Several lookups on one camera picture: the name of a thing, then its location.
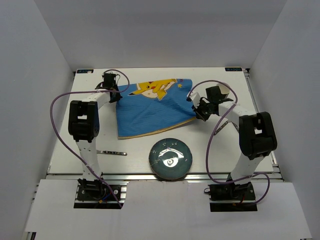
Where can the spoon with black handle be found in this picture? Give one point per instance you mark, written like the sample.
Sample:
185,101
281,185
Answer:
236,126

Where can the blue corner label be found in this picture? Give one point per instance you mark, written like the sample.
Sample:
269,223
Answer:
233,69
84,71

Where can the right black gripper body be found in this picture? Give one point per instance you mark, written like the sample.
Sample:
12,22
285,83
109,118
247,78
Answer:
203,110

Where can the dark blue paper cup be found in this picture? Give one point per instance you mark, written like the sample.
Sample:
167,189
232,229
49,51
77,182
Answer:
224,90

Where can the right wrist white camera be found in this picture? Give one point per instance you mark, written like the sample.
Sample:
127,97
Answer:
194,97

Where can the right blue corner label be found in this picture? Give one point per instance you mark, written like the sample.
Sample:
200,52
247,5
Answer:
233,69

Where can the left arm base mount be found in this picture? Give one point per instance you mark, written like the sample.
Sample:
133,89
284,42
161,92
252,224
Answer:
93,194

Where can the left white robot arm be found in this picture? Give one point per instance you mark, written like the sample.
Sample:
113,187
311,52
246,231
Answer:
84,123

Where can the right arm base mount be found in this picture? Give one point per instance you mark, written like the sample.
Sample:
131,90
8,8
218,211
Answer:
227,198

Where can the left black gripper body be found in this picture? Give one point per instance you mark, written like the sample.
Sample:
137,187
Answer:
117,98

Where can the fork with black handle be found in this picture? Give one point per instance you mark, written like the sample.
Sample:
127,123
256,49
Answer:
116,153

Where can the left blue corner label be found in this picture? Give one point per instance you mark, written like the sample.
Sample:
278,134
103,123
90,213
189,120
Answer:
84,71

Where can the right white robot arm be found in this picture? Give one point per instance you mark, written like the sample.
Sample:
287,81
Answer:
244,169

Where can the blue pikachu placemat cloth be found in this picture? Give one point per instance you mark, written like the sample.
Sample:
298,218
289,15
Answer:
153,107

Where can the knife with black handle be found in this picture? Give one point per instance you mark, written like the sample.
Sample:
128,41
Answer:
220,128

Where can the teal ceramic plate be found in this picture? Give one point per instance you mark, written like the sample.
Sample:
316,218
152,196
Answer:
170,159

